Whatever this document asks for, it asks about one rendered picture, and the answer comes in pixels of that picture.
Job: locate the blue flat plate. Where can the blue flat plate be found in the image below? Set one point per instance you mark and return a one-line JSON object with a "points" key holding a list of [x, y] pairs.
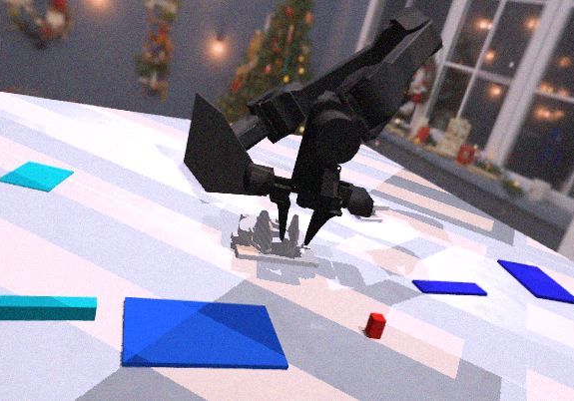
{"points": [[190, 334], [537, 282]]}

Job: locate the cyan flat square plate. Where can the cyan flat square plate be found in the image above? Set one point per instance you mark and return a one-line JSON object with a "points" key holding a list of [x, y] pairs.
{"points": [[36, 176]]}

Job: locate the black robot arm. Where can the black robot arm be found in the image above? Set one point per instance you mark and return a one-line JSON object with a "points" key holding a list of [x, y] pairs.
{"points": [[350, 101]]}

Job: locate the blue flat bar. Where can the blue flat bar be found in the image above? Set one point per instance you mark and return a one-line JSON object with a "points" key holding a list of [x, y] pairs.
{"points": [[447, 287]]}

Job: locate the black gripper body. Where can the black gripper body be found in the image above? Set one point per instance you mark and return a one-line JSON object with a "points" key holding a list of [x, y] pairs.
{"points": [[261, 180]]}

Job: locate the teal rectangular bar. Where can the teal rectangular bar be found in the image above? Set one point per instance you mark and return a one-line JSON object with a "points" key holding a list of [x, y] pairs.
{"points": [[47, 308]]}

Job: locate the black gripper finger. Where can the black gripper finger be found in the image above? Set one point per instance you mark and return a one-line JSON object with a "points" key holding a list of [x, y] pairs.
{"points": [[283, 207], [317, 221]]}

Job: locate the red block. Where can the red block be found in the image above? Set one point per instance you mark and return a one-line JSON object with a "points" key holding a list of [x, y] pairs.
{"points": [[375, 325]]}

